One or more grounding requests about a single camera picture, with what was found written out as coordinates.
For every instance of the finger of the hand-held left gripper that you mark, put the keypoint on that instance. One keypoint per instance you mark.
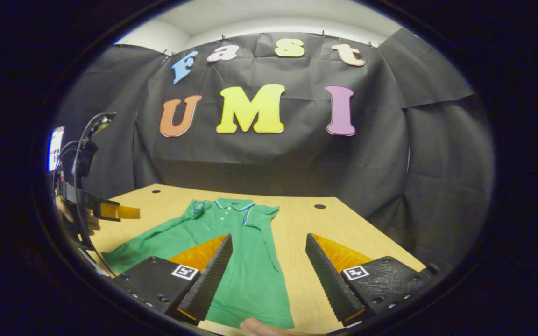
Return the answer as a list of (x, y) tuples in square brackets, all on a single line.
[(110, 210)]

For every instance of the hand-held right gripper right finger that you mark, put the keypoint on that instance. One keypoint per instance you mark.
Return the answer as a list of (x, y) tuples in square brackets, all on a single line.
[(332, 284)]

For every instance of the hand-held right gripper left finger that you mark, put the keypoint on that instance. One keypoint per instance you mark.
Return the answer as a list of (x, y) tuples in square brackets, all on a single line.
[(208, 284)]

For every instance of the green T-shirt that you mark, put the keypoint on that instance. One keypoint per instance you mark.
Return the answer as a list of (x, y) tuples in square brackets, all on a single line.
[(250, 280)]

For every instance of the bright computer monitor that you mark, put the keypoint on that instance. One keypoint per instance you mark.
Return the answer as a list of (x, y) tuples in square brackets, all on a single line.
[(55, 149)]

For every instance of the black backdrop cloth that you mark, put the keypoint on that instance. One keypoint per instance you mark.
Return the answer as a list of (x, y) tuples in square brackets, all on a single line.
[(273, 158)]

